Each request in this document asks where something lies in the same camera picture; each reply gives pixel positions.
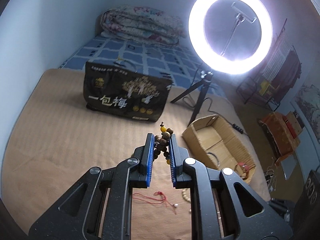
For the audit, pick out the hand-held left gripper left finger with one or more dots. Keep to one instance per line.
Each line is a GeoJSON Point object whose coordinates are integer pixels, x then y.
{"type": "Point", "coordinates": [150, 160]}

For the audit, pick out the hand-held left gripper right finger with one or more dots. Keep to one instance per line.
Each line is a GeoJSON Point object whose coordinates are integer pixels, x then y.
{"type": "Point", "coordinates": [172, 160]}

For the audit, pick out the black bangle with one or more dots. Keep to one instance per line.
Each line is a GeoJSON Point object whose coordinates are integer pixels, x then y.
{"type": "Point", "coordinates": [217, 158]}

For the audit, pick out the black printed bag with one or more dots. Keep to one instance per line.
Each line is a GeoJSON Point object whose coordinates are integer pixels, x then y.
{"type": "Point", "coordinates": [112, 90]}

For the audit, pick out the black tripod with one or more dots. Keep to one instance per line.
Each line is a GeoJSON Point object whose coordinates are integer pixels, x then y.
{"type": "Point", "coordinates": [205, 85]}

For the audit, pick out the beige blanket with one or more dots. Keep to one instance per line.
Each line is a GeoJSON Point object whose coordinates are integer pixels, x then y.
{"type": "Point", "coordinates": [62, 135]}

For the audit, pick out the blue checked bed sheet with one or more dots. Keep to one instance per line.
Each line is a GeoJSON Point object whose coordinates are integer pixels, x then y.
{"type": "Point", "coordinates": [150, 55]}

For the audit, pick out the black metal clothes rack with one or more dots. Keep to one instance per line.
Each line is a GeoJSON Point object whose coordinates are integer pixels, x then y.
{"type": "Point", "coordinates": [250, 86]}

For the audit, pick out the orange cardboard box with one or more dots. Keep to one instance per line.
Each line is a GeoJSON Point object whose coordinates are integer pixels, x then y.
{"type": "Point", "coordinates": [280, 132]}

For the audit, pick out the yellow box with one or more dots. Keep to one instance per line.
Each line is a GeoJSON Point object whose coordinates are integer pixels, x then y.
{"type": "Point", "coordinates": [266, 88]}

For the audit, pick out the folded floral quilt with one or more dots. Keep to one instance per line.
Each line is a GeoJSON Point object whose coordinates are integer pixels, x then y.
{"type": "Point", "coordinates": [140, 25]}

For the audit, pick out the black speaker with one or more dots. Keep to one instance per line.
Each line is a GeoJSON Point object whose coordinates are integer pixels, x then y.
{"type": "Point", "coordinates": [308, 197]}

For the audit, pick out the dark hanging clothes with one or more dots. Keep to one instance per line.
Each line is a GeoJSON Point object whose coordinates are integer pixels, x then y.
{"type": "Point", "coordinates": [287, 70]}

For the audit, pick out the phone holder clamp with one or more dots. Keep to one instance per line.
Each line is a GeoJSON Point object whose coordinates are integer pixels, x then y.
{"type": "Point", "coordinates": [243, 15]}

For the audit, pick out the wall poster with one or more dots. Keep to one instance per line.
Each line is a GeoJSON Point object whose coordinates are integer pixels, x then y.
{"type": "Point", "coordinates": [308, 102]}

